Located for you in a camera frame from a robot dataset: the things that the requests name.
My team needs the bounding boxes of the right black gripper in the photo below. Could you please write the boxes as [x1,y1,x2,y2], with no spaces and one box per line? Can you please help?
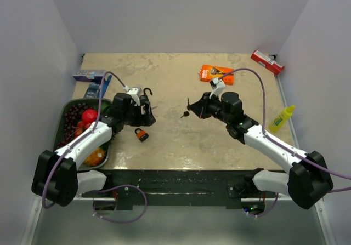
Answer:
[189,92,231,124]

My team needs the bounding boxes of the black Kaijing padlock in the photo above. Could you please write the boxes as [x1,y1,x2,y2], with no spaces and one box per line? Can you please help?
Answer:
[140,87,153,103]

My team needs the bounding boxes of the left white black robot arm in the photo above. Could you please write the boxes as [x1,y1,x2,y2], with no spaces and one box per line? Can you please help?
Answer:
[31,92,156,209]

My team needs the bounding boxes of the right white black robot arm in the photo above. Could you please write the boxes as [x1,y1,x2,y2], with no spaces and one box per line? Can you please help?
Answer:
[187,92,333,209]

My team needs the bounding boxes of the orange black padlock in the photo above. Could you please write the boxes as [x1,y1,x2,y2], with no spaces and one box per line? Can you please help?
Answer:
[134,128,149,142]

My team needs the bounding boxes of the orange razor box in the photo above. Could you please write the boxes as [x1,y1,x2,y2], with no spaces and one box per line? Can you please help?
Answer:
[199,65,235,85]

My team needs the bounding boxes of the green lime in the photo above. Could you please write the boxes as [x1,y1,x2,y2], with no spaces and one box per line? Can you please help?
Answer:
[100,101,111,115]

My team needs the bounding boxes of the red apple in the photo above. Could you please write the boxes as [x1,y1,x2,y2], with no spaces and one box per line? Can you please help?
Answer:
[81,109,98,124]

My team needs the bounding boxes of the orange toy pineapple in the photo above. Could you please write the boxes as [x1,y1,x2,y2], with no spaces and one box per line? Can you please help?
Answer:
[83,147,106,167]

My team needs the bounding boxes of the red cherries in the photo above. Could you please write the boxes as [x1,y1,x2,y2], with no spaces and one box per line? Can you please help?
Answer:
[71,121,91,139]

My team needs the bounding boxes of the grey fruit tray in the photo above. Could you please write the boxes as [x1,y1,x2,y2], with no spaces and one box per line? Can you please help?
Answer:
[53,98,109,171]

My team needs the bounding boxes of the white blue toothpaste box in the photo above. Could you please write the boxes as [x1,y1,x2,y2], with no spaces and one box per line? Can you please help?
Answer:
[72,70,105,82]

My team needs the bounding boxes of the dark red grape bunch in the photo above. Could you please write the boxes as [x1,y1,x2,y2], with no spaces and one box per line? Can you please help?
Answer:
[55,103,91,149]

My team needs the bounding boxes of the yellow glue bottle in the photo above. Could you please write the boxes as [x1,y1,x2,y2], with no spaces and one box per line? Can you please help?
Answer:
[269,105,295,133]

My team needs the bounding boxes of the red box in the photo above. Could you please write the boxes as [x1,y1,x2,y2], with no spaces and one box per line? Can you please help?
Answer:
[251,50,285,75]

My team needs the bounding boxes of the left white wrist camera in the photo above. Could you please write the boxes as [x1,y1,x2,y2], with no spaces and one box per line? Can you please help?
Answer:
[123,86,142,105]

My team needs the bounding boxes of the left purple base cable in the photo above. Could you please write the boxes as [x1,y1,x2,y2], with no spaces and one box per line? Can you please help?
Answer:
[92,184,148,224]

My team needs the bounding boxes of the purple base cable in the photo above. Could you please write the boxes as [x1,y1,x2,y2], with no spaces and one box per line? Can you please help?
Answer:
[92,184,148,224]
[246,192,279,218]

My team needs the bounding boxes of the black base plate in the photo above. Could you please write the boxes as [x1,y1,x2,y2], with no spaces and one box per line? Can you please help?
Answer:
[83,169,275,210]

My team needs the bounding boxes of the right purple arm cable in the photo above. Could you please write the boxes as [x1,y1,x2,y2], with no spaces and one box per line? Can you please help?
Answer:
[218,67,351,193]

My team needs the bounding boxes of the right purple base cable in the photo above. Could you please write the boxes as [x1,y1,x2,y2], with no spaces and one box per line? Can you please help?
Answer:
[246,192,279,218]

